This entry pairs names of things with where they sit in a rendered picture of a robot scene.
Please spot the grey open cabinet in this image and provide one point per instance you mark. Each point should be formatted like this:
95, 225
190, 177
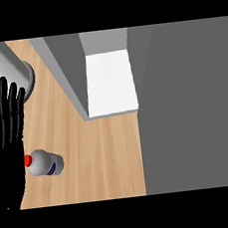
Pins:
98, 77

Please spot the dark grey cabinet door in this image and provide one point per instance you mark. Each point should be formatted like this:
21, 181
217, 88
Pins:
188, 107

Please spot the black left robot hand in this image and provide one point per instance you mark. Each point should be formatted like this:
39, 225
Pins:
4, 148

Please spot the white bottle with red cap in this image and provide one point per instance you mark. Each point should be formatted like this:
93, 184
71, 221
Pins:
44, 163

